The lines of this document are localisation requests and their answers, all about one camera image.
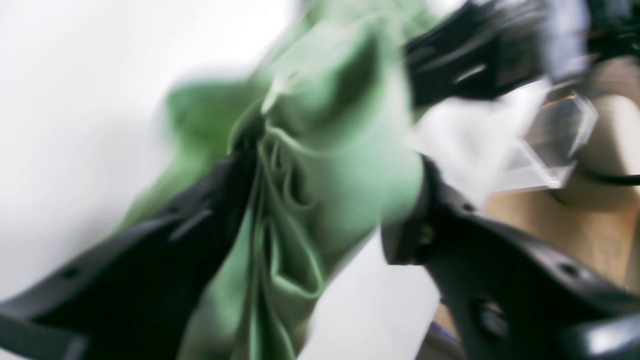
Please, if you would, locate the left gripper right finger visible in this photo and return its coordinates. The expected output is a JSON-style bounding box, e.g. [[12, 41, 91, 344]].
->
[[382, 156, 639, 360]]

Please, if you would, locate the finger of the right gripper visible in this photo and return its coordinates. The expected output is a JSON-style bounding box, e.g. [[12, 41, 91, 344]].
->
[[405, 0, 547, 107]]

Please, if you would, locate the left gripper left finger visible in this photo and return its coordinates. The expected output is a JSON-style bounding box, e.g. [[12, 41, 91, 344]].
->
[[0, 150, 257, 360]]

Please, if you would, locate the green T-shirt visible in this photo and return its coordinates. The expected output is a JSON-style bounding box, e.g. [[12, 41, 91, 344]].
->
[[117, 0, 439, 360]]

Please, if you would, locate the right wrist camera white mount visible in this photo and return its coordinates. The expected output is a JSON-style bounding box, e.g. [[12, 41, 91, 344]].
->
[[414, 79, 598, 200]]

